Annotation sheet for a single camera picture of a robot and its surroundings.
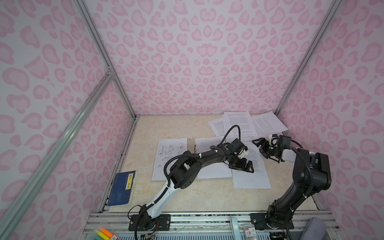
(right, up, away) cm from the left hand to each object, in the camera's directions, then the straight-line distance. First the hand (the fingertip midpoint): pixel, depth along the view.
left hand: (249, 169), depth 86 cm
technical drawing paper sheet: (-51, +9, +15) cm, 54 cm away
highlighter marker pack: (-74, -26, -16) cm, 80 cm away
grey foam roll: (+25, -23, -17) cm, 38 cm away
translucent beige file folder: (-33, +10, +12) cm, 37 cm away
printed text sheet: (+24, +27, +28) cm, 46 cm away
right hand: (+9, +14, +10) cm, 19 cm away
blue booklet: (-72, -10, -2) cm, 73 cm away
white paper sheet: (+6, -6, +2) cm, 9 cm away
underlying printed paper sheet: (-13, +25, +28) cm, 39 cm away
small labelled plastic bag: (-5, -24, -17) cm, 30 cm away
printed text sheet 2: (-19, -1, +3) cm, 20 cm away
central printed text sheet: (+8, +22, +25) cm, 34 cm away
